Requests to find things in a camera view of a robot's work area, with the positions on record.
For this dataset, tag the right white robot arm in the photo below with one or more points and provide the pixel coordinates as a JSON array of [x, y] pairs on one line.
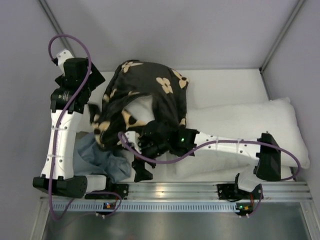
[[261, 156]]

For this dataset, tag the right aluminium corner post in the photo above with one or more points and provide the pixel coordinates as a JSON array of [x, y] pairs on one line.
[[283, 31]]

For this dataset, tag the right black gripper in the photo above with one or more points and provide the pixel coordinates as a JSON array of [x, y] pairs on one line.
[[141, 163]]

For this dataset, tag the blue-grey crumpled cloth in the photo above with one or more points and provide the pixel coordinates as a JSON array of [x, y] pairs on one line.
[[89, 159]]

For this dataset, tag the black floral pillowcase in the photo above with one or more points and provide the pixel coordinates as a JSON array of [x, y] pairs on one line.
[[138, 93]]

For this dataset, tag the white spare pillow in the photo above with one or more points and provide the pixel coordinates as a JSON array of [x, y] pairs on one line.
[[243, 121]]

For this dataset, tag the aluminium mounting rail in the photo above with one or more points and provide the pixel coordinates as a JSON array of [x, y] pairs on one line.
[[270, 191]]

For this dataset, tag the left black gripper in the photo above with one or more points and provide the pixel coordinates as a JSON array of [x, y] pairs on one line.
[[92, 110]]

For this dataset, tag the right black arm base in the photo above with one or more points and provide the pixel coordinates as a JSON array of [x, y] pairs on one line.
[[230, 192]]

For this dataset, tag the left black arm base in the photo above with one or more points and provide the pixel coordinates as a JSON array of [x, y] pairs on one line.
[[121, 189]]

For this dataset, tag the left aluminium corner post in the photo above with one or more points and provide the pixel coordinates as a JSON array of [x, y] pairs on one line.
[[47, 10]]

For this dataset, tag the grey slotted cable duct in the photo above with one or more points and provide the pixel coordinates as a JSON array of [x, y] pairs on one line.
[[135, 206]]

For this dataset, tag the aluminium corner post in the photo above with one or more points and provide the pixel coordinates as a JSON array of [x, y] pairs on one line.
[[47, 10], [283, 31]]

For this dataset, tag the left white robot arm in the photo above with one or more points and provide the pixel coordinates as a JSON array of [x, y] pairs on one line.
[[67, 104]]

